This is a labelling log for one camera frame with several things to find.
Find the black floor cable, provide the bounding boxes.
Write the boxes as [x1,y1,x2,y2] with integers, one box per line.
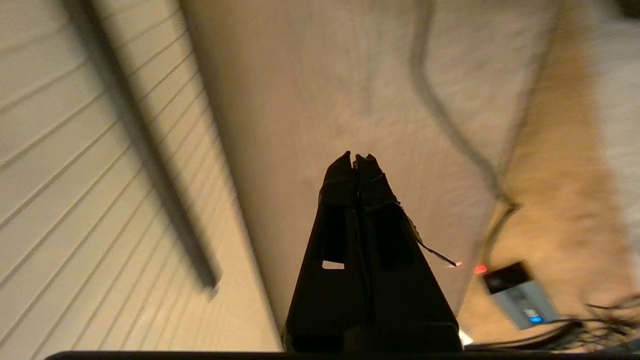
[409,0,522,266]

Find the grey power adapter box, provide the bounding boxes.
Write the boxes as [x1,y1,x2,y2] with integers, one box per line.
[482,261,561,331]

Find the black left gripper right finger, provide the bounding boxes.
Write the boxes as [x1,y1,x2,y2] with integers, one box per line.
[354,153,464,352]

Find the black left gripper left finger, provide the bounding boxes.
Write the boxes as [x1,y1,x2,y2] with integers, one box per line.
[286,150,373,352]

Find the black cable bundle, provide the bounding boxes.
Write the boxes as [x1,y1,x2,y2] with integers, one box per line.
[465,295,640,351]

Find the cream white ribbed drawer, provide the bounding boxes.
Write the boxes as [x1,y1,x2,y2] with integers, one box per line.
[0,0,281,353]

